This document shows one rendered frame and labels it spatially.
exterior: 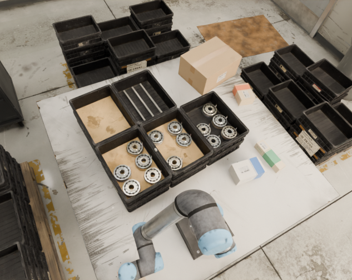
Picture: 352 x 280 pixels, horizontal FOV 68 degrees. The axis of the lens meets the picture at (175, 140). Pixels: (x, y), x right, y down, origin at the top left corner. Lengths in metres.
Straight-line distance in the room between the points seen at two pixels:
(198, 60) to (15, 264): 1.84
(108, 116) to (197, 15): 2.71
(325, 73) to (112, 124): 2.22
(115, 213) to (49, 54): 2.45
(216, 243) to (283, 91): 2.20
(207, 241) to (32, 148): 2.23
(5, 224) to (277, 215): 1.82
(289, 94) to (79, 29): 2.24
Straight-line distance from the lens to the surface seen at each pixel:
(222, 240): 0.93
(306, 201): 1.98
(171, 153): 1.69
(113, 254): 1.64
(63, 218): 2.50
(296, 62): 3.31
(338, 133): 2.72
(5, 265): 2.04
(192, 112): 1.88
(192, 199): 0.96
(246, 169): 1.79
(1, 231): 2.22
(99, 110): 1.89
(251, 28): 4.22
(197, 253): 1.54
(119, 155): 1.68
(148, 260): 1.24
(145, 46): 2.85
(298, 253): 2.65
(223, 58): 2.21
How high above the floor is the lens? 2.32
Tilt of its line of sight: 59 degrees down
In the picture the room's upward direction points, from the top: 9 degrees clockwise
